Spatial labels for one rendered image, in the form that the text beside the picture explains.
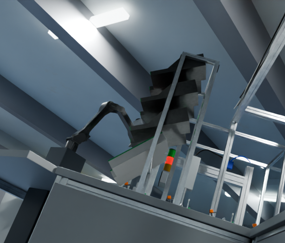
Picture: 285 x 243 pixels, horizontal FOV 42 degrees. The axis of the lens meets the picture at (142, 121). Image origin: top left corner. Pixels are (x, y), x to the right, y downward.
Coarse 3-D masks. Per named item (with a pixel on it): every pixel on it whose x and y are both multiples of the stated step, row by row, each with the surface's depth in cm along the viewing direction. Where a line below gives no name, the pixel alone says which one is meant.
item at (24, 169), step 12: (0, 156) 141; (12, 156) 135; (24, 156) 130; (36, 156) 132; (0, 168) 163; (12, 168) 155; (24, 168) 147; (36, 168) 139; (48, 168) 136; (12, 180) 182; (24, 180) 171; (36, 180) 162; (48, 180) 153
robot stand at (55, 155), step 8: (48, 152) 191; (56, 152) 187; (64, 152) 183; (72, 152) 186; (48, 160) 188; (56, 160) 184; (64, 160) 182; (72, 160) 186; (80, 160) 190; (72, 168) 186; (80, 168) 190
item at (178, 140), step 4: (168, 136) 186; (172, 136) 187; (176, 136) 187; (180, 136) 188; (184, 136) 188; (132, 140) 188; (168, 140) 190; (172, 140) 191; (176, 140) 191; (180, 140) 192; (184, 140) 193; (132, 144) 189; (136, 144) 190; (168, 144) 194; (172, 144) 195; (176, 144) 196; (180, 144) 196
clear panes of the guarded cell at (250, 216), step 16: (208, 160) 359; (240, 160) 359; (176, 176) 351; (256, 176) 353; (272, 176) 330; (160, 192) 345; (192, 192) 345; (208, 192) 345; (224, 192) 346; (256, 192) 346; (272, 192) 315; (192, 208) 339; (208, 208) 339; (224, 208) 340; (256, 208) 340; (272, 208) 302
